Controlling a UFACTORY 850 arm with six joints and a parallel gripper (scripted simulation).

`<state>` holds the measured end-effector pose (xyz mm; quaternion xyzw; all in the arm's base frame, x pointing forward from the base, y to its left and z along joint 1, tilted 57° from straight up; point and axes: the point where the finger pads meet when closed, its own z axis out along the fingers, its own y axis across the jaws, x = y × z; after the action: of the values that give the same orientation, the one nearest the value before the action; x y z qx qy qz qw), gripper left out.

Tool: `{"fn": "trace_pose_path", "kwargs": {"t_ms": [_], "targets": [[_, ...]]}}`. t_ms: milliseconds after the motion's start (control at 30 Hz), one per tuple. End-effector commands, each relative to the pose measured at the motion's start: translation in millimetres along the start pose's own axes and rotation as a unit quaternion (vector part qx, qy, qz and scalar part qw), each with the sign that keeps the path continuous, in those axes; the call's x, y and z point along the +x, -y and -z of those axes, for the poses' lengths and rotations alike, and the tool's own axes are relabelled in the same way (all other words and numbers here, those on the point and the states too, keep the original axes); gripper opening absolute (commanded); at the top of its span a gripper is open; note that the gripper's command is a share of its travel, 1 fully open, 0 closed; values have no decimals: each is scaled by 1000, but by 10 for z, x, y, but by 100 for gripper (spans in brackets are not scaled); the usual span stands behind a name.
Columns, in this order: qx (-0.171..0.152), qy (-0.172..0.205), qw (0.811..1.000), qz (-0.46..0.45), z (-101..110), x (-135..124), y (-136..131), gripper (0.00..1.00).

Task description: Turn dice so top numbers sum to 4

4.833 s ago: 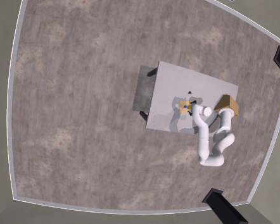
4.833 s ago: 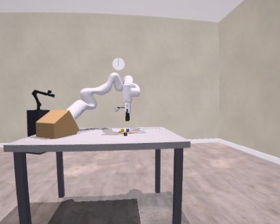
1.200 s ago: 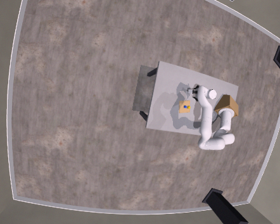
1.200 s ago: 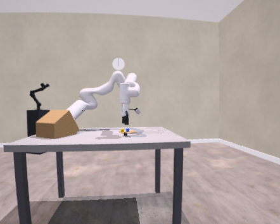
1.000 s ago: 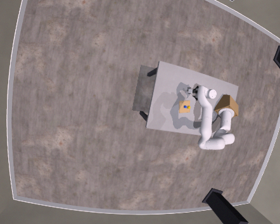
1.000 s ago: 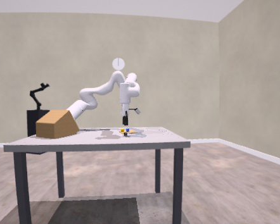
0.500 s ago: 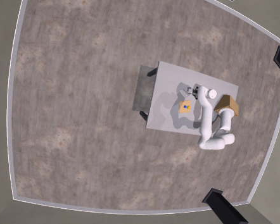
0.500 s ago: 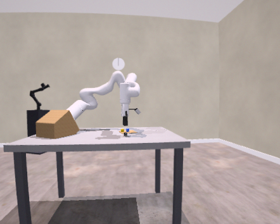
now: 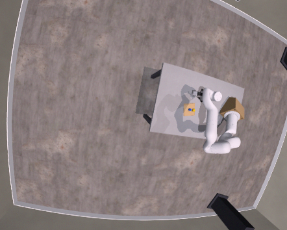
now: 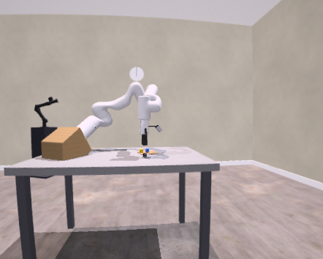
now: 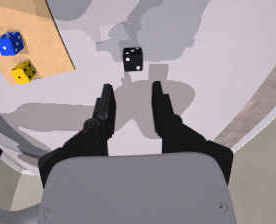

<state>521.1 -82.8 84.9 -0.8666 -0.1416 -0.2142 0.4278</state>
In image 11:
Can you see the blue die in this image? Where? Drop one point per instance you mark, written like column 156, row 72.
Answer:
column 10, row 44

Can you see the yellow die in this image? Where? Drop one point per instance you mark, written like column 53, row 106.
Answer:
column 23, row 72

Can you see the tan mat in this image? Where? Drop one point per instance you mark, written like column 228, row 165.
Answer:
column 43, row 45

